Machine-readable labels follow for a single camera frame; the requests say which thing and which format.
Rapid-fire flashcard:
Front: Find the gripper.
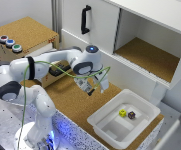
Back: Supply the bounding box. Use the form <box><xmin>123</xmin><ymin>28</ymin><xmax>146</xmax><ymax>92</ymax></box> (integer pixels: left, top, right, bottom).
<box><xmin>74</xmin><ymin>70</ymin><xmax>110</xmax><ymax>97</ymax></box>

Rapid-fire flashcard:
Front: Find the yellow block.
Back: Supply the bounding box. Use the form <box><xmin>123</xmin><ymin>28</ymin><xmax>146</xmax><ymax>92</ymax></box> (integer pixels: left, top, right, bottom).
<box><xmin>118</xmin><ymin>108</ymin><xmax>128</xmax><ymax>118</ymax></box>

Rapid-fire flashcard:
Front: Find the purple block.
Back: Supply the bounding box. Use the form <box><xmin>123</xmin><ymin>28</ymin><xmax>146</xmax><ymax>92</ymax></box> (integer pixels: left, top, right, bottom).
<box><xmin>127</xmin><ymin>110</ymin><xmax>137</xmax><ymax>120</ymax></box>

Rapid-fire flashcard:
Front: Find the white plastic box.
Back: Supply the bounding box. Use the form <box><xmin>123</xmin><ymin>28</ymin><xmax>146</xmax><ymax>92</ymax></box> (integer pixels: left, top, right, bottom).
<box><xmin>86</xmin><ymin>88</ymin><xmax>162</xmax><ymax>150</ymax></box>

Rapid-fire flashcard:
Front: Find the white sliding door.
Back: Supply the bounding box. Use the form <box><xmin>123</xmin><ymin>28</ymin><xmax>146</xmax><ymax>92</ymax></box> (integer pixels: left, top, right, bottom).
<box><xmin>62</xmin><ymin>0</ymin><xmax>121</xmax><ymax>56</ymax></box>

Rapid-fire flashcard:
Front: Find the green button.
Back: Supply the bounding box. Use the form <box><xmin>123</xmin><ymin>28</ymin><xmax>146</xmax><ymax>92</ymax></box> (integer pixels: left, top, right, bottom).
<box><xmin>11</xmin><ymin>43</ymin><xmax>24</xmax><ymax>54</ymax></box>

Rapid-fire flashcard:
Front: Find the wooden drawer box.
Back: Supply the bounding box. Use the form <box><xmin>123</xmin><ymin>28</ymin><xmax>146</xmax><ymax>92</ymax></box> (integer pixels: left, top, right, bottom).
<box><xmin>0</xmin><ymin>16</ymin><xmax>73</xmax><ymax>90</ymax></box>

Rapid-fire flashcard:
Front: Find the blue button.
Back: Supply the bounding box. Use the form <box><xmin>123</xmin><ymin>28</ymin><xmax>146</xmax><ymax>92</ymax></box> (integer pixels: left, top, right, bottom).
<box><xmin>5</xmin><ymin>38</ymin><xmax>16</xmax><ymax>49</ymax></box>

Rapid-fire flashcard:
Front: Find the white cabinet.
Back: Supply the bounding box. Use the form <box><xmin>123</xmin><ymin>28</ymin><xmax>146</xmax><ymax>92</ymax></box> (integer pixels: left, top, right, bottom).
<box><xmin>60</xmin><ymin>0</ymin><xmax>181</xmax><ymax>108</ymax></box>

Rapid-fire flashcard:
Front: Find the red button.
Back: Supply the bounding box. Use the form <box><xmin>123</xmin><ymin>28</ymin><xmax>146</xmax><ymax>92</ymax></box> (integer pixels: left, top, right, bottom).
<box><xmin>0</xmin><ymin>34</ymin><xmax>9</xmax><ymax>45</ymax></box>

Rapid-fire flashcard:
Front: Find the black drawer handle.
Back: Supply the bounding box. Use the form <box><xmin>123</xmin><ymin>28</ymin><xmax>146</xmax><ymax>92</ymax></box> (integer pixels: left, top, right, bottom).
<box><xmin>48</xmin><ymin>64</ymin><xmax>72</xmax><ymax>78</ymax></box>

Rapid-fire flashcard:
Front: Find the black door handle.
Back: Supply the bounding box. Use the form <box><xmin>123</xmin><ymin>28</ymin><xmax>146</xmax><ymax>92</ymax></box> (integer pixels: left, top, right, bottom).
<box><xmin>80</xmin><ymin>4</ymin><xmax>92</xmax><ymax>36</ymax></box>

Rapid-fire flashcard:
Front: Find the green cable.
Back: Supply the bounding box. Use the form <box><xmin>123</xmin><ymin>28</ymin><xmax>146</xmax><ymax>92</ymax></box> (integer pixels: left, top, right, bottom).
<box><xmin>15</xmin><ymin>60</ymin><xmax>112</xmax><ymax>150</ymax></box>

